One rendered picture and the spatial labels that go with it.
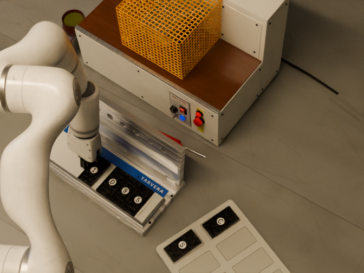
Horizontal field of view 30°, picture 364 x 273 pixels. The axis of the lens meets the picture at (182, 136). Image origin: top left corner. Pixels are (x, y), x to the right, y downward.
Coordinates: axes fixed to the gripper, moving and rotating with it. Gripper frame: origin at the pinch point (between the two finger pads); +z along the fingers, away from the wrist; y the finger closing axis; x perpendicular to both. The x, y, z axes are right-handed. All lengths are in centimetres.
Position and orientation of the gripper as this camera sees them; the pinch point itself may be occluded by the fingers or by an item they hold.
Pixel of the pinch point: (85, 161)
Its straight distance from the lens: 206.6
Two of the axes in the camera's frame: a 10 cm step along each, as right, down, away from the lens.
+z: -0.9, 6.4, 7.6
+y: 8.0, 5.0, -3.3
